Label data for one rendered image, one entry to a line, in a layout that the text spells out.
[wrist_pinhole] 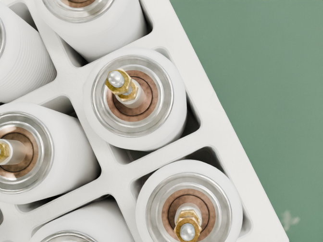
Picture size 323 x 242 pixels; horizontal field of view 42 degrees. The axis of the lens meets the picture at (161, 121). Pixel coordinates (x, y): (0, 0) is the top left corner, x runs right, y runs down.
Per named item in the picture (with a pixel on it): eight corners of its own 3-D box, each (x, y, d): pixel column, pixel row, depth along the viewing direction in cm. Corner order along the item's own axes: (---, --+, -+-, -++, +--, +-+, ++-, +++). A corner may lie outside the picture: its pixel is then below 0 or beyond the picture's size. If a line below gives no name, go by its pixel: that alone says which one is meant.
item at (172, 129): (202, 117, 56) (207, 98, 38) (149, 166, 56) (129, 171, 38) (153, 65, 57) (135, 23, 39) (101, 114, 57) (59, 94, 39)
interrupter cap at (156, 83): (191, 98, 38) (191, 97, 37) (130, 155, 38) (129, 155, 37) (135, 39, 39) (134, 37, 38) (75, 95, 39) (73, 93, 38)
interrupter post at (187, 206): (169, 215, 37) (167, 221, 34) (187, 195, 37) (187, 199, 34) (189, 234, 37) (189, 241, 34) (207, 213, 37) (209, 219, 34)
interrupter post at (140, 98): (151, 97, 38) (147, 91, 35) (132, 114, 38) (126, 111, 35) (133, 78, 39) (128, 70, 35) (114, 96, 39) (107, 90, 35)
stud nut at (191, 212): (172, 216, 34) (172, 217, 33) (190, 204, 34) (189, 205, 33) (186, 236, 34) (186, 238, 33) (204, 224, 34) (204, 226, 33)
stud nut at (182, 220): (170, 223, 30) (169, 225, 30) (189, 210, 30) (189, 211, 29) (185, 246, 30) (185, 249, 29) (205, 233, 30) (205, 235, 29)
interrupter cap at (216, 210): (128, 217, 38) (127, 218, 37) (185, 154, 38) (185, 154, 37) (192, 277, 37) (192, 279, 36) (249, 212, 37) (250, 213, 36)
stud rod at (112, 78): (138, 93, 37) (124, 78, 29) (130, 102, 37) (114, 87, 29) (130, 85, 37) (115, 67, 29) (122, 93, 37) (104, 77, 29)
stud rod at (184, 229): (180, 215, 36) (177, 231, 28) (189, 209, 36) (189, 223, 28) (186, 225, 36) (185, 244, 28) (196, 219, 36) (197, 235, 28)
